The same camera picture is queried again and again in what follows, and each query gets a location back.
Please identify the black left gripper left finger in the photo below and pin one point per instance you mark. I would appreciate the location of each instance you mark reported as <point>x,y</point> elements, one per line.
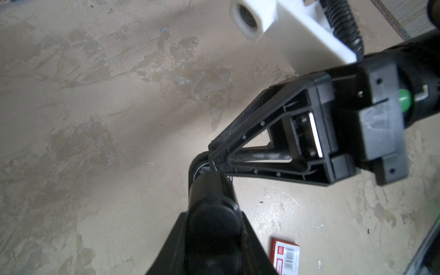
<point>170,260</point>

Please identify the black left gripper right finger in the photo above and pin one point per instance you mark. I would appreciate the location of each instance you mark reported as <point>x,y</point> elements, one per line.
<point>254,259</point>

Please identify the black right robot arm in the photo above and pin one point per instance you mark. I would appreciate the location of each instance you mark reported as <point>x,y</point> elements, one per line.
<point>418,64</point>

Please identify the red staples box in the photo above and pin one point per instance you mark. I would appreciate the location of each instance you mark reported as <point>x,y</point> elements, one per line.
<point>285,256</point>

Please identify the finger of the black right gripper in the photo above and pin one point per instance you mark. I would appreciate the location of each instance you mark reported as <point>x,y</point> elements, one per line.
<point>305,166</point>
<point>258,133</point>

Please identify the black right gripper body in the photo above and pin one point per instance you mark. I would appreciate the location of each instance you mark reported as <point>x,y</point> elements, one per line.
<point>347,120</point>

